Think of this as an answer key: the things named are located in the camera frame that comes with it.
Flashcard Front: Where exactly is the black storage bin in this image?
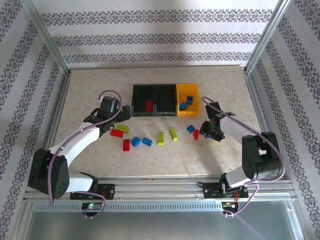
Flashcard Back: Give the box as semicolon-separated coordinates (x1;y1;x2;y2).
131;84;156;118
154;84;179;117

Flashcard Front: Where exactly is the yellow storage bin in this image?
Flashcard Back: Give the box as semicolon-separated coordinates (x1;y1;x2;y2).
176;83;201;118

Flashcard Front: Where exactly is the right controller circuit board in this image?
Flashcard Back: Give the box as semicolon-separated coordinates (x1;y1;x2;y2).
221;201;239;210

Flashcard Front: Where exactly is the controller circuit board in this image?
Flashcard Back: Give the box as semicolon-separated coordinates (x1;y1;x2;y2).
221;201;239;210
81;202;103;211

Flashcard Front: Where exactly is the left controller circuit board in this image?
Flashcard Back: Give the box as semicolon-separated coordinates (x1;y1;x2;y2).
81;202;103;211

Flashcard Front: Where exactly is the grey metal panel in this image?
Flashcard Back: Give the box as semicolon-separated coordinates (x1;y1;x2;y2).
14;199;305;240

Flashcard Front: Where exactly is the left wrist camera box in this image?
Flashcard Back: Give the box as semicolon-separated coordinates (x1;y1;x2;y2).
99;96;119;114

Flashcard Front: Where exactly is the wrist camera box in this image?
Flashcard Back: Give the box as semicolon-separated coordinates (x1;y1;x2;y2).
99;96;119;114
204;101;222;118

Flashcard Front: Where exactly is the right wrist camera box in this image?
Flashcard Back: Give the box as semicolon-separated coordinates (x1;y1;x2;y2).
204;101;222;118

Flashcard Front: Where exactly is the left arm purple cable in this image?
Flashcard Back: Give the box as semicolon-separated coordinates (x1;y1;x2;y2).
48;89;123;220

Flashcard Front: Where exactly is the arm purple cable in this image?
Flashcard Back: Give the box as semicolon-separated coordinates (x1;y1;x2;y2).
48;89;123;220
201;96;287;218

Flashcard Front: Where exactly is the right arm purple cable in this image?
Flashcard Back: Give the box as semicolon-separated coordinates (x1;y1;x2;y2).
201;96;287;218

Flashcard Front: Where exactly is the aluminium side rail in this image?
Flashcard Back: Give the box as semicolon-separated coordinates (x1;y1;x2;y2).
34;71;73;182
243;71;292;182

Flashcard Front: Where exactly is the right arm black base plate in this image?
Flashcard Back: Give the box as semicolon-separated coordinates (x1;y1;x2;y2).
203;181;249;200

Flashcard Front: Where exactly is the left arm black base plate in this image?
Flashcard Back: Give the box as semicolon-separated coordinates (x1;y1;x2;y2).
69;183;116;201

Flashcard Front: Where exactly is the aluminium mounting rail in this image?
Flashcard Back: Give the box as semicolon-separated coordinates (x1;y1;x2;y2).
23;174;297;202

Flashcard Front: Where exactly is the slotted grey cable duct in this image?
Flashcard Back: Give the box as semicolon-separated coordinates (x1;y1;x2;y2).
32;201;224;213

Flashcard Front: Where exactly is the aluminium frame post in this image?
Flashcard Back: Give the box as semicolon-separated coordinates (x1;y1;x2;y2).
243;0;296;75
21;0;72;76

